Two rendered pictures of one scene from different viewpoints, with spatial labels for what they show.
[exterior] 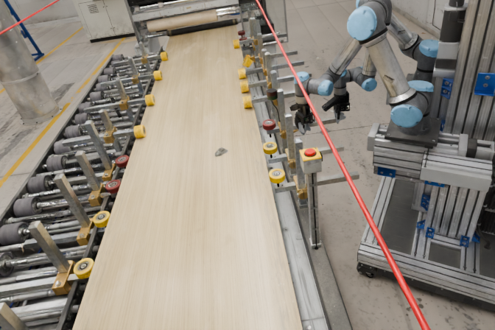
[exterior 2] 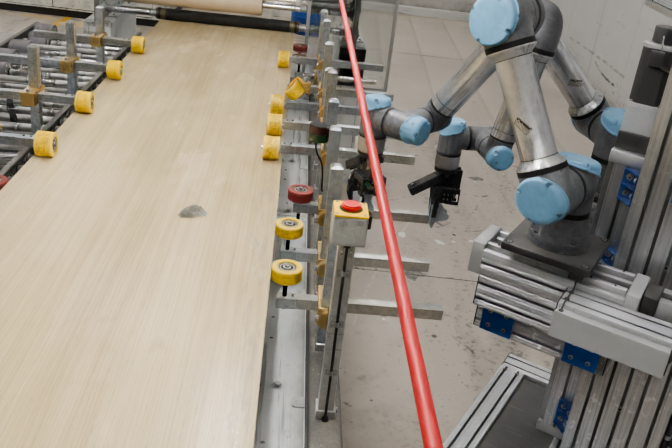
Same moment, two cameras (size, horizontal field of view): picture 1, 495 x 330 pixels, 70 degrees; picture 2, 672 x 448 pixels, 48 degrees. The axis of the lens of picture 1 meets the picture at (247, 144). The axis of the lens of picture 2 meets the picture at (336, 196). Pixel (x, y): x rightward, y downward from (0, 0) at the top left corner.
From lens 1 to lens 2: 0.37 m
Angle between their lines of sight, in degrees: 11
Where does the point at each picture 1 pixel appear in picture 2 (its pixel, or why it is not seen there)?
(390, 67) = (528, 105)
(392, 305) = not seen: outside the picture
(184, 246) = (66, 337)
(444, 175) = (591, 333)
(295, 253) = (281, 427)
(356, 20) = (486, 10)
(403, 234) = not seen: outside the picture
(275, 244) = (244, 371)
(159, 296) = not seen: outside the picture
